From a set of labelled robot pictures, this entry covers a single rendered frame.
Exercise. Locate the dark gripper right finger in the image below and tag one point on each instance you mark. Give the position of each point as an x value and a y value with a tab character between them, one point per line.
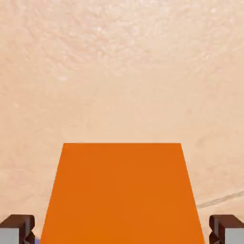
226	229

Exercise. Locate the large orange box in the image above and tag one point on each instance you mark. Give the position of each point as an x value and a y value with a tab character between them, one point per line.
122	194

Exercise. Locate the small blue cube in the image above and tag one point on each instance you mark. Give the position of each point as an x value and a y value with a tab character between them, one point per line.
37	241

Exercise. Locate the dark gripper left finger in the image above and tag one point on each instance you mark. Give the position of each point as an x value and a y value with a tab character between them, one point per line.
17	229

